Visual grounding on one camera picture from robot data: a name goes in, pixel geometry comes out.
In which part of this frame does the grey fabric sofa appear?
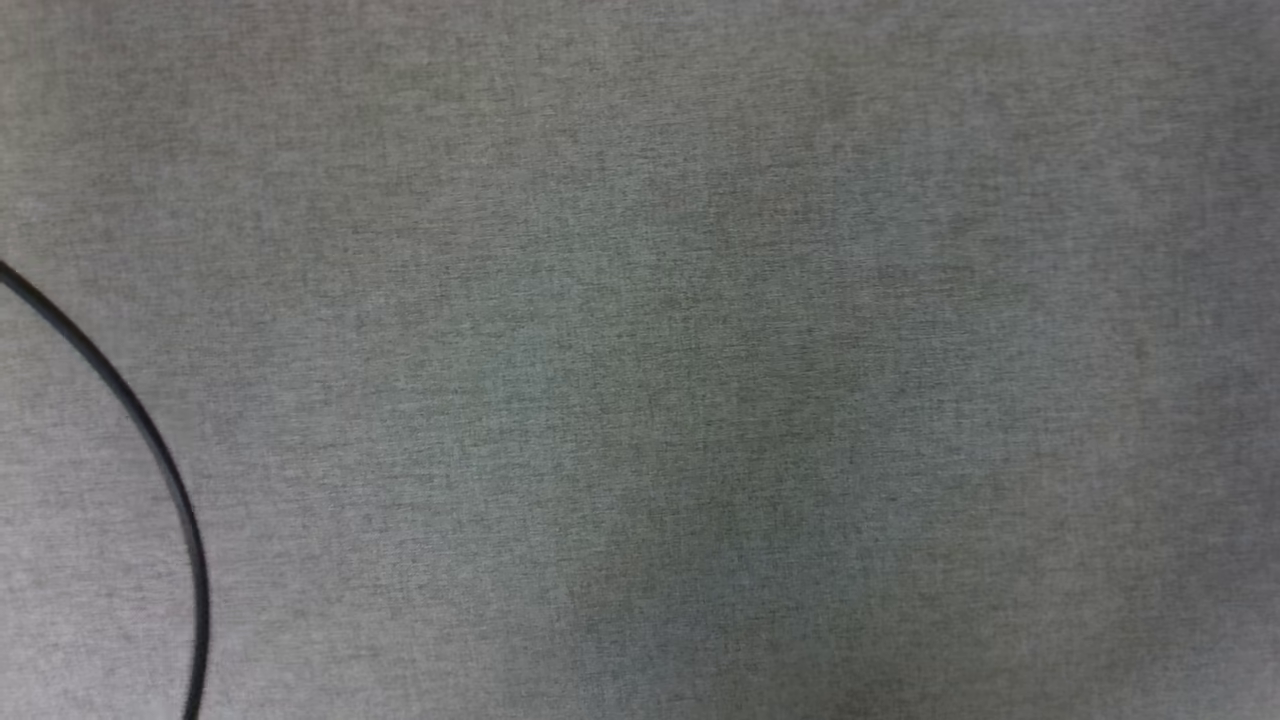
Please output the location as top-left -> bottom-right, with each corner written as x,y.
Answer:
0,0 -> 1280,720

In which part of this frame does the thin black left cable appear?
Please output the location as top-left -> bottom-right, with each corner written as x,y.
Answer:
0,260 -> 212,720

